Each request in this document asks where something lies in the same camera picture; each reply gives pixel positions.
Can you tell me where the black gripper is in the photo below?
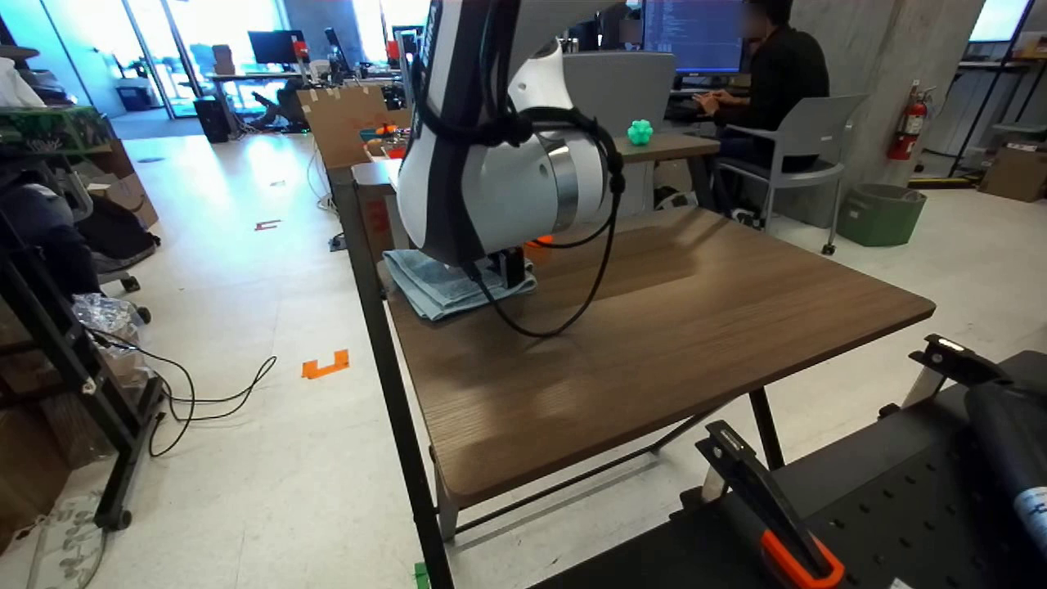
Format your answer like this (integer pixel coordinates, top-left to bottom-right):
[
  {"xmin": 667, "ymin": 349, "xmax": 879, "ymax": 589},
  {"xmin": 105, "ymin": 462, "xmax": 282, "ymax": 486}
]
[{"xmin": 479, "ymin": 244, "xmax": 534, "ymax": 294}]

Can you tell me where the light blue towel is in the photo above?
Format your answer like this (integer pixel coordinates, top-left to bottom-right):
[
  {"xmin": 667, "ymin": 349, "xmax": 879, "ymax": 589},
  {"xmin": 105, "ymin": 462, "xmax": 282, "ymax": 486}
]
[{"xmin": 380, "ymin": 244, "xmax": 539, "ymax": 324}]

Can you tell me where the long wooden side table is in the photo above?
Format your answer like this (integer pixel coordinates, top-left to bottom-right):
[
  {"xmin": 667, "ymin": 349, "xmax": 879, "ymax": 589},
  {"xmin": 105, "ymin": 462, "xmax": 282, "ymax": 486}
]
[{"xmin": 346, "ymin": 128, "xmax": 725, "ymax": 259}]

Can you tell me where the tray of colourful toys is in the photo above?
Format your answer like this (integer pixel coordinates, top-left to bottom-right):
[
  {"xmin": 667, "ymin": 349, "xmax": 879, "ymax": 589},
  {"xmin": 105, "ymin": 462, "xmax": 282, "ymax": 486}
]
[{"xmin": 363, "ymin": 121, "xmax": 412, "ymax": 163}]

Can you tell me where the large cardboard sheet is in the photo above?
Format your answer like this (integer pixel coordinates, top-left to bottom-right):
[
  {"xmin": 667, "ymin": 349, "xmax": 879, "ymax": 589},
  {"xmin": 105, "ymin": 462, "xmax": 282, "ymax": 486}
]
[{"xmin": 296, "ymin": 80, "xmax": 423, "ymax": 172}]

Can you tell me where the grey partition panel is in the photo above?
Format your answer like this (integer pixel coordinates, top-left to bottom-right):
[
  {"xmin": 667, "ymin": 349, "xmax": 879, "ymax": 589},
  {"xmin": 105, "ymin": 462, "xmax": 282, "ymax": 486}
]
[{"xmin": 560, "ymin": 49, "xmax": 682, "ymax": 221}]

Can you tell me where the black desk monitor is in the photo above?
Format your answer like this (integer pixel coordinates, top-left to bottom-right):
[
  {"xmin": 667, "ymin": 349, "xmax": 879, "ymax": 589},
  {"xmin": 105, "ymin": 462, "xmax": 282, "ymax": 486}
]
[{"xmin": 245, "ymin": 26, "xmax": 301, "ymax": 66}]

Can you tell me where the grey visitor chair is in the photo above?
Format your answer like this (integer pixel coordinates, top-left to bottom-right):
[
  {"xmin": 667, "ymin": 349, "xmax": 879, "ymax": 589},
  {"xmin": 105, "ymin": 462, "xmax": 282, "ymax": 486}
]
[{"xmin": 708, "ymin": 94, "xmax": 867, "ymax": 259}]

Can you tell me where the person in black shirt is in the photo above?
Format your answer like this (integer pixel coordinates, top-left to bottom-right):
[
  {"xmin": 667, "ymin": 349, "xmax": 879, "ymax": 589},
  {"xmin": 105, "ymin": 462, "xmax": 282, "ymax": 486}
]
[{"xmin": 694, "ymin": 0, "xmax": 830, "ymax": 165}]

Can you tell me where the green plastic bin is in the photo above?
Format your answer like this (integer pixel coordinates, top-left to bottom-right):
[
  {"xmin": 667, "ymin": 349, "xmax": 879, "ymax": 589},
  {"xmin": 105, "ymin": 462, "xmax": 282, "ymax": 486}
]
[{"xmin": 836, "ymin": 178, "xmax": 931, "ymax": 249}]

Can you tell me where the dark office chair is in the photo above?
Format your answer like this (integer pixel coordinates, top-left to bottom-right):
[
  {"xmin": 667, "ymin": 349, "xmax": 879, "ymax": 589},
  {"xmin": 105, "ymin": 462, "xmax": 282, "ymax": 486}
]
[{"xmin": 64, "ymin": 193, "xmax": 164, "ymax": 328}]

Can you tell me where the black metal rack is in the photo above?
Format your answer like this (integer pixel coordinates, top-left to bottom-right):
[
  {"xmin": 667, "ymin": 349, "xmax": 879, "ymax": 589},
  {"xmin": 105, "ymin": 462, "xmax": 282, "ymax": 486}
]
[{"xmin": 0, "ymin": 199, "xmax": 171, "ymax": 537}]

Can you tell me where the red fire extinguisher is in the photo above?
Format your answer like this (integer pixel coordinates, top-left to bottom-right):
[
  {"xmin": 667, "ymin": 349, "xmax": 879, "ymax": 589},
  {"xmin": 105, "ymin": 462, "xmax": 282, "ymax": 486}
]
[{"xmin": 887, "ymin": 79, "xmax": 937, "ymax": 163}]

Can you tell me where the small cardboard box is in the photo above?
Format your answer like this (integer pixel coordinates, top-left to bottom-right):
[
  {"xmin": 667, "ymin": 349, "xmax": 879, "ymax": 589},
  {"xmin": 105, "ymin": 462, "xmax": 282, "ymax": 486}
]
[{"xmin": 980, "ymin": 145, "xmax": 1047, "ymax": 206}]

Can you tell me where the black cylindrical device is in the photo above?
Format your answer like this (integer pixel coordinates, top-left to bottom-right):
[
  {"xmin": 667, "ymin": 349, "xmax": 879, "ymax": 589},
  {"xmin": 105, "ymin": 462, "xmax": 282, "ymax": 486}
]
[{"xmin": 962, "ymin": 376, "xmax": 1047, "ymax": 537}]

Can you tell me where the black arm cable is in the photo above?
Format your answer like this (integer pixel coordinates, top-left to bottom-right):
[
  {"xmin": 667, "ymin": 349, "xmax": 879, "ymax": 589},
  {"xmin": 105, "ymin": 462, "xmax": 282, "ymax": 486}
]
[{"xmin": 479, "ymin": 108, "xmax": 630, "ymax": 339}]

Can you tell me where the black table frame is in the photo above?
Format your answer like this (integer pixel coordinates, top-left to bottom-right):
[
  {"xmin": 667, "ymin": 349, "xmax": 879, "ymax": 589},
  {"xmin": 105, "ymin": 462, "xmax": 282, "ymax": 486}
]
[{"xmin": 323, "ymin": 165, "xmax": 790, "ymax": 589}]

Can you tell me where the black orange-handled bar clamp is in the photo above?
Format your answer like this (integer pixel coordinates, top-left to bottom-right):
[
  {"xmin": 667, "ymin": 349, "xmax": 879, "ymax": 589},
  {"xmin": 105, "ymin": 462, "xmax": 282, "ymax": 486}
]
[{"xmin": 694, "ymin": 418, "xmax": 850, "ymax": 589}]

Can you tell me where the black floor cable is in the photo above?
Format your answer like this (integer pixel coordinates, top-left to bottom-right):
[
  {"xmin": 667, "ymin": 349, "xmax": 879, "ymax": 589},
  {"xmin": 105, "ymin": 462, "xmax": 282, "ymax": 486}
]
[{"xmin": 84, "ymin": 324, "xmax": 282, "ymax": 462}]

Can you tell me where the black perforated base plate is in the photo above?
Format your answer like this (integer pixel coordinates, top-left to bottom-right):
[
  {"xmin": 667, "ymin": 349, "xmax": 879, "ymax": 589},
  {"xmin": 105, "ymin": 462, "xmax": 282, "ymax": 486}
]
[{"xmin": 534, "ymin": 345, "xmax": 1047, "ymax": 589}]

